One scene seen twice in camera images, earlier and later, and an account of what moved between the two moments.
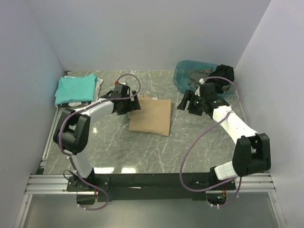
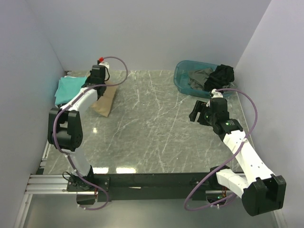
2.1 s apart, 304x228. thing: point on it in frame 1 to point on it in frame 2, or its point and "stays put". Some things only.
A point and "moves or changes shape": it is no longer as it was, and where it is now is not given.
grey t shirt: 194,76 stays put
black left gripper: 133,105 to 89,81
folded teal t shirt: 71,90 stays put
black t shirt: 223,71 stays put
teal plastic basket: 181,78 stays put
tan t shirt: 154,117 moves or changes shape
